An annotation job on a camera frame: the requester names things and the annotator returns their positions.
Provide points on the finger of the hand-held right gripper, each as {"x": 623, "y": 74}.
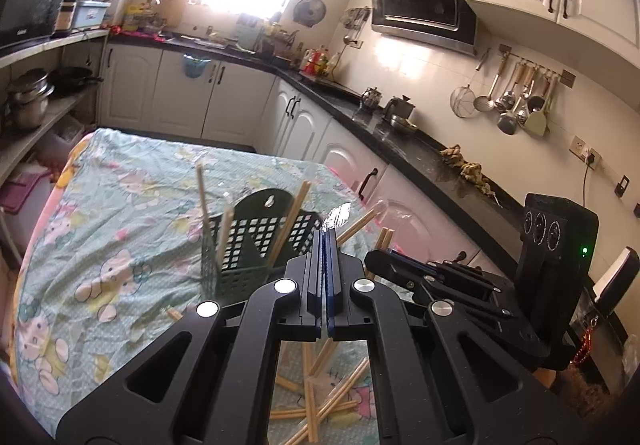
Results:
{"x": 410, "y": 260}
{"x": 395, "y": 275}

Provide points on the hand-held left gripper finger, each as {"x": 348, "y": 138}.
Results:
{"x": 332, "y": 275}
{"x": 320, "y": 275}

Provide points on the green plastic utensil basket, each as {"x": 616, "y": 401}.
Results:
{"x": 260, "y": 211}

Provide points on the pile of bamboo chopsticks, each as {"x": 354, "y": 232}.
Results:
{"x": 312, "y": 415}

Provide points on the black kitchen countertop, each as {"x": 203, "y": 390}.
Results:
{"x": 425, "y": 160}

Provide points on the brown lumpy pile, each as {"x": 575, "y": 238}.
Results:
{"x": 467, "y": 170}

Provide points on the steel kettle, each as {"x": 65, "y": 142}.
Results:
{"x": 399, "y": 112}

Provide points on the pale green spatula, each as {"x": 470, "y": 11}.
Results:
{"x": 537, "y": 122}

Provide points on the large steel ladle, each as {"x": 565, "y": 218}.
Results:
{"x": 507, "y": 122}

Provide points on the steel teapot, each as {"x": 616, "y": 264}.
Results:
{"x": 371, "y": 97}

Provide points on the slotted steel ladle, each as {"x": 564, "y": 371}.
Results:
{"x": 484, "y": 101}

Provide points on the cartoon printed tablecloth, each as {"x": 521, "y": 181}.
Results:
{"x": 125, "y": 205}

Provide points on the group of condiment bottles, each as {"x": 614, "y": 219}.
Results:
{"x": 320, "y": 62}

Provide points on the blue hanging plastic bin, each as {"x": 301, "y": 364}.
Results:
{"x": 196, "y": 66}

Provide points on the black range hood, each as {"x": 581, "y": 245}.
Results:
{"x": 420, "y": 0}

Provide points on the small round fan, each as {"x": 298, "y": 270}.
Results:
{"x": 309, "y": 11}

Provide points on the pink storage box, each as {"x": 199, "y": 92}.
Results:
{"x": 22, "y": 192}

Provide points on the black wok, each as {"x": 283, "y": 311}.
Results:
{"x": 72, "y": 80}

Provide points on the steel pot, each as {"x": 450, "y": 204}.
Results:
{"x": 27, "y": 100}

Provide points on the blue plastic box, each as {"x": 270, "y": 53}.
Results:
{"x": 92, "y": 15}

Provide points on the metal shelf rack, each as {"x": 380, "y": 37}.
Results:
{"x": 35, "y": 50}

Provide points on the black microwave oven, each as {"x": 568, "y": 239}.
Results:
{"x": 30, "y": 0}

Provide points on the white wall socket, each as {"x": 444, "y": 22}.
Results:
{"x": 582, "y": 147}

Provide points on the wall utensil rail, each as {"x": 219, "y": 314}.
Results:
{"x": 537, "y": 67}

